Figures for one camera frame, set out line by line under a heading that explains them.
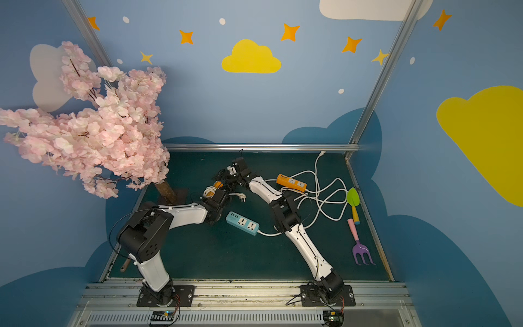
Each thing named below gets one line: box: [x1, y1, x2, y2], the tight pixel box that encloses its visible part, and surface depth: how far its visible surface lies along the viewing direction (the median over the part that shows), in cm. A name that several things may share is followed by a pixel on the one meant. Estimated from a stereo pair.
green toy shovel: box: [347, 187, 361, 225], surface depth 103 cm
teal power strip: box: [225, 210, 261, 236], surface depth 93 cm
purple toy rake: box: [347, 218, 376, 266], surface depth 88 cm
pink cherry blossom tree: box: [0, 41, 170, 199], surface depth 59 cm
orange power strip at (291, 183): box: [276, 173, 308, 193], surface depth 107 cm
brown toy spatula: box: [119, 258, 131, 273], surface depth 82 cm
